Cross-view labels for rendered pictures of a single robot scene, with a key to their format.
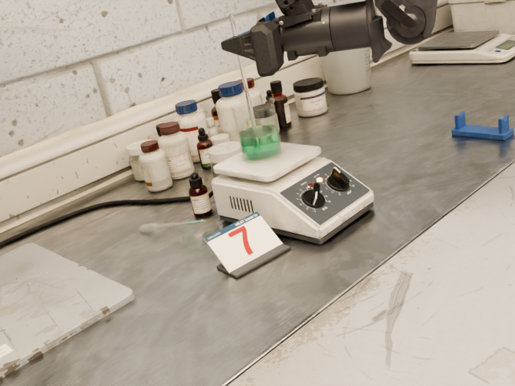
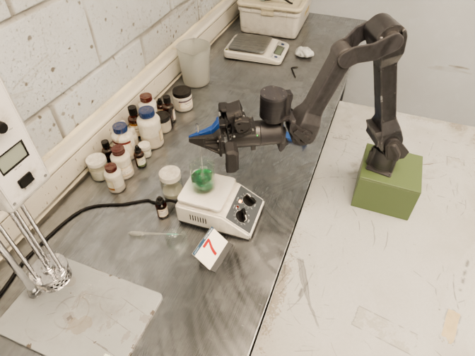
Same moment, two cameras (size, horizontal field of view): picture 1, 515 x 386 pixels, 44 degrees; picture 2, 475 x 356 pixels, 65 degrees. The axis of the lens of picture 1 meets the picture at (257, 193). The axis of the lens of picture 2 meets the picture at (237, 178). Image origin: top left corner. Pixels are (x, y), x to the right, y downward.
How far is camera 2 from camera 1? 0.51 m
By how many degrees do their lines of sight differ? 32
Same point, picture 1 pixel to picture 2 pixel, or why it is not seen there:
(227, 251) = (206, 257)
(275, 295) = (243, 284)
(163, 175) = (121, 184)
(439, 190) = (290, 189)
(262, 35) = (234, 156)
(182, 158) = (128, 167)
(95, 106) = (55, 135)
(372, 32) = (283, 140)
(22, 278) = (75, 292)
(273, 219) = (220, 228)
